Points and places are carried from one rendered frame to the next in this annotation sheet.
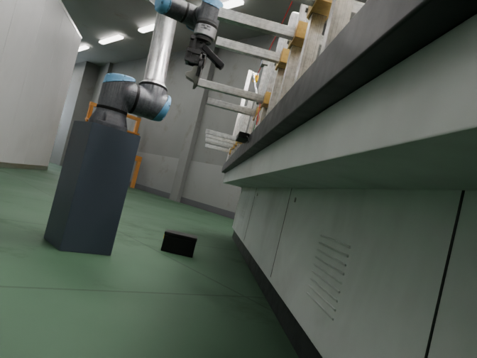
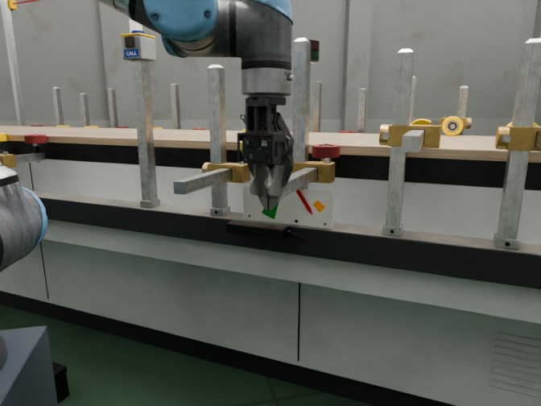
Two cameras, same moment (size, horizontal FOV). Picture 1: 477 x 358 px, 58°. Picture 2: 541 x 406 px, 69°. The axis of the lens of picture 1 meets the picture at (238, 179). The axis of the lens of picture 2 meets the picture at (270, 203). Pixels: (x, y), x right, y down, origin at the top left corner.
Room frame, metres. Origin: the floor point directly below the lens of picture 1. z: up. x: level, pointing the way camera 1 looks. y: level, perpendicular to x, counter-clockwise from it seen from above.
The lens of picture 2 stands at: (1.43, 0.94, 1.00)
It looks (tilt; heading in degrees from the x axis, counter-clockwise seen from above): 13 degrees down; 297
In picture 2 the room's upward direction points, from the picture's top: straight up
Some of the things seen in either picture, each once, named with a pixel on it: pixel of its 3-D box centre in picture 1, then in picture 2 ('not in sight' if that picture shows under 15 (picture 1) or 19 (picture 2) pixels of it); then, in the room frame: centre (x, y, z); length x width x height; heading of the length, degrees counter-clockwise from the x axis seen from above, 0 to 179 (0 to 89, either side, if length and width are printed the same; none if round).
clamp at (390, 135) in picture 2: (284, 62); (409, 135); (1.56, -0.06, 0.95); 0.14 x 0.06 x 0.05; 4
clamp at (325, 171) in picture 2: (268, 101); (308, 171); (1.81, -0.05, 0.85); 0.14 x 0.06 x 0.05; 4
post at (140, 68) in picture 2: (257, 106); (144, 136); (2.34, -0.01, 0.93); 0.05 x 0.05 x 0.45; 4
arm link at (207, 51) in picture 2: (196, 18); (200, 27); (1.86, 0.34, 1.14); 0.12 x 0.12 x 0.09; 30
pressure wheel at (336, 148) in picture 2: not in sight; (325, 163); (1.80, -0.16, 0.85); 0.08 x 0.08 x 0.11
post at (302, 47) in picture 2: (272, 81); (300, 135); (1.83, -0.04, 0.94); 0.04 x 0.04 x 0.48; 4
